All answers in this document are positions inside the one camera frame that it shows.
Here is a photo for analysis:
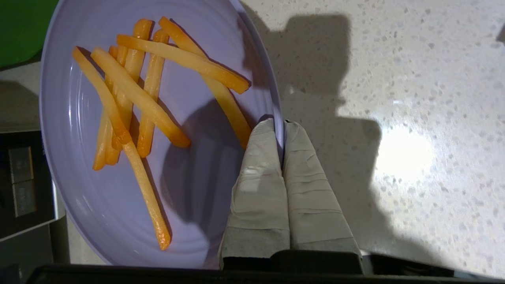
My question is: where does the purple round plate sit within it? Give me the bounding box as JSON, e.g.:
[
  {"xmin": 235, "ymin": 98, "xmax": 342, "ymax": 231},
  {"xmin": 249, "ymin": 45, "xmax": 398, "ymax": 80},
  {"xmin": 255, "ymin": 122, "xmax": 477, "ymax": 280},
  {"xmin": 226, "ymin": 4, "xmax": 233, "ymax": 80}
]
[{"xmin": 39, "ymin": 0, "xmax": 284, "ymax": 270}]

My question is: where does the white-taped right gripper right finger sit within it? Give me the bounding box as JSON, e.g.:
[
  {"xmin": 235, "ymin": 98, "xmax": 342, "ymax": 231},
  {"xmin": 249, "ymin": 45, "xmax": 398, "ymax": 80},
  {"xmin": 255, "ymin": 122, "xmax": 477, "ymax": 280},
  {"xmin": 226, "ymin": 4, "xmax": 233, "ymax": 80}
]
[{"xmin": 282, "ymin": 121, "xmax": 363, "ymax": 261}]

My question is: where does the silver microwave oven body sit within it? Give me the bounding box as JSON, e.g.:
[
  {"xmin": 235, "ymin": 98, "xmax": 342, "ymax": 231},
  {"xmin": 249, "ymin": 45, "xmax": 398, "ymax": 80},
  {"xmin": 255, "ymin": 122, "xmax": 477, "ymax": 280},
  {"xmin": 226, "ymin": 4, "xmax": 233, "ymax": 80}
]
[{"xmin": 0, "ymin": 130, "xmax": 71, "ymax": 273}]

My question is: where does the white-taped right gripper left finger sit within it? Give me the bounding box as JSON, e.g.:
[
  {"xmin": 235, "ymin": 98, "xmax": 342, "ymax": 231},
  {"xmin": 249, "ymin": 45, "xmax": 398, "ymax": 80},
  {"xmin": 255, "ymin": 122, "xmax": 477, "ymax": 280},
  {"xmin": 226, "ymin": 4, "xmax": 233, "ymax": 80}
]
[{"xmin": 218, "ymin": 118, "xmax": 290, "ymax": 270}]

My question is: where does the orange french fry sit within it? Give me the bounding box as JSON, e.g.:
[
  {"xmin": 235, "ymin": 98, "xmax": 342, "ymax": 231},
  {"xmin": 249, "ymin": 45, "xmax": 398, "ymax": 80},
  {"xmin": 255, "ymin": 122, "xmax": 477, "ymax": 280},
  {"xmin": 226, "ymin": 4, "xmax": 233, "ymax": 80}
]
[
  {"xmin": 123, "ymin": 141, "xmax": 172, "ymax": 251},
  {"xmin": 159, "ymin": 17, "xmax": 253, "ymax": 149},
  {"xmin": 72, "ymin": 47, "xmax": 132, "ymax": 145},
  {"xmin": 91, "ymin": 47, "xmax": 191, "ymax": 149},
  {"xmin": 116, "ymin": 34, "xmax": 251, "ymax": 95},
  {"xmin": 137, "ymin": 29, "xmax": 170, "ymax": 158},
  {"xmin": 92, "ymin": 45, "xmax": 119, "ymax": 171},
  {"xmin": 105, "ymin": 19, "xmax": 154, "ymax": 166}
]

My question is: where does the green plastic tray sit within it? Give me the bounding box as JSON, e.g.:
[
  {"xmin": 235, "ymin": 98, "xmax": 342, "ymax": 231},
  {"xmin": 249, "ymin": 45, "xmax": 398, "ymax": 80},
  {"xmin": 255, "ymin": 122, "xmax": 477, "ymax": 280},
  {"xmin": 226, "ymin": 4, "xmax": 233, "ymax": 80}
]
[{"xmin": 0, "ymin": 0, "xmax": 60, "ymax": 68}]

